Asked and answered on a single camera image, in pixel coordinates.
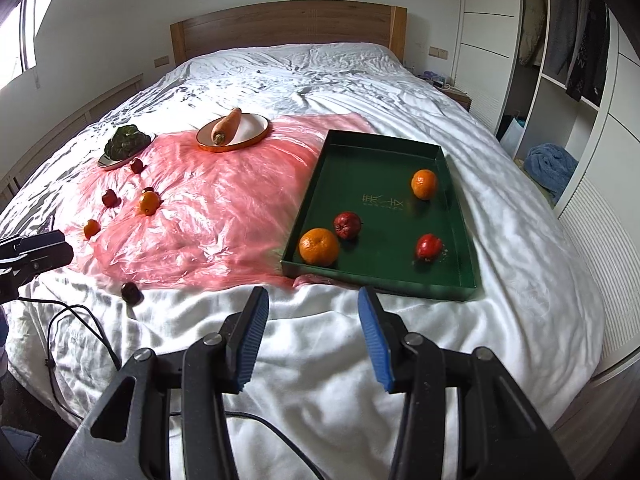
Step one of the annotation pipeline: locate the wooden nightstand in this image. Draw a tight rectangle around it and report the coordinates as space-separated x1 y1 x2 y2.
440 85 473 112

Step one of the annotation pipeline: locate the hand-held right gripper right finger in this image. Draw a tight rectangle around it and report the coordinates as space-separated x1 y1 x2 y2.
357 286 576 480

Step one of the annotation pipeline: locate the wooden bed headboard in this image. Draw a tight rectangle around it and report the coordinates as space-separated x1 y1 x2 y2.
170 1 408 68

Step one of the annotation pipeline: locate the orange rimmed white plate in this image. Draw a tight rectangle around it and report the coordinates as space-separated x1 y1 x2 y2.
196 112 271 153

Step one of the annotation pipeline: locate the hanging beige garment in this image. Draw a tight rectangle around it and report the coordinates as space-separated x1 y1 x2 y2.
517 0 548 67

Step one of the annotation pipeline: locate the white patterned plate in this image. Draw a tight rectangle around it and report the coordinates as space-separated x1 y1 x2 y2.
97 132 157 170

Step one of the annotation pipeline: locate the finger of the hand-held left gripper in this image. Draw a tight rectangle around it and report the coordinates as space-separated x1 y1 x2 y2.
22 244 74 275
10 230 67 252

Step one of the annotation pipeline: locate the orange carrot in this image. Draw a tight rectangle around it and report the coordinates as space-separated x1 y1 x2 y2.
211 107 243 146

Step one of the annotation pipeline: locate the white wardrobe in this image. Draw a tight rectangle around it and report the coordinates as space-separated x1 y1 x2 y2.
452 0 640 376

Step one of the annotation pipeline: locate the white bedsheet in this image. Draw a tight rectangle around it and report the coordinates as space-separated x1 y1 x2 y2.
0 42 606 480

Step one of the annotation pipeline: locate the red plastic sheet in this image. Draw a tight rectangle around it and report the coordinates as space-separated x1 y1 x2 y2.
52 112 381 291

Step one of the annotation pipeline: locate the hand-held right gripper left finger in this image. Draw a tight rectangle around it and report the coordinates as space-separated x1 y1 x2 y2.
65 286 271 480

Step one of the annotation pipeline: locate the green tray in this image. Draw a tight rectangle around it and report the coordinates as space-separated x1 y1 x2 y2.
280 129 482 302

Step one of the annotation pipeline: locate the white bag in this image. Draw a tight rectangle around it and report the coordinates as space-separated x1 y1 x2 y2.
500 116 526 158

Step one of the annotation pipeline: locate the hanging dark garment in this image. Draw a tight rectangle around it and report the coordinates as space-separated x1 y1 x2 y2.
545 0 611 106

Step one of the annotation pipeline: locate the blue towel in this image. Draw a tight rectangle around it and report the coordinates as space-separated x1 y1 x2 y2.
524 143 580 204

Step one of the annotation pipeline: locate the dark cloth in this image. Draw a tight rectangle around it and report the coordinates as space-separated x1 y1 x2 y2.
0 425 41 480

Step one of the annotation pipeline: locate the dark green leafy vegetable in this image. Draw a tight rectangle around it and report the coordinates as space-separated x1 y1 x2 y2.
105 125 152 158

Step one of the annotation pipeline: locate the black cable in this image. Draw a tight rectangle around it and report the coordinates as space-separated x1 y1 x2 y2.
15 297 123 421
167 410 326 480

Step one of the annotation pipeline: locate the window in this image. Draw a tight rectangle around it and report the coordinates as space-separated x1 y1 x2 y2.
0 0 76 91

